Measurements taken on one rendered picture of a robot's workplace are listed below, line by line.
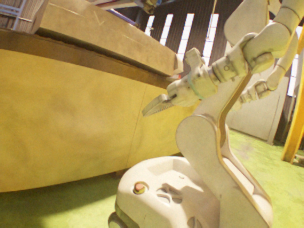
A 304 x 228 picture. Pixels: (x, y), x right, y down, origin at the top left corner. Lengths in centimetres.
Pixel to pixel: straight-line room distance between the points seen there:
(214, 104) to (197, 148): 16
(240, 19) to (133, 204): 72
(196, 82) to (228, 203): 39
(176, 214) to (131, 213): 16
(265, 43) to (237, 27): 23
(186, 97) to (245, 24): 35
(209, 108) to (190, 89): 20
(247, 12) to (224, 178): 56
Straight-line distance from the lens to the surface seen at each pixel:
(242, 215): 59
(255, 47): 40
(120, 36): 91
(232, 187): 56
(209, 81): 41
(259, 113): 659
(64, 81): 75
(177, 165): 89
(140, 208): 55
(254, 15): 64
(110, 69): 86
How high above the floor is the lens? 67
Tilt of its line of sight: 8 degrees down
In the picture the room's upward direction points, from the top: 15 degrees clockwise
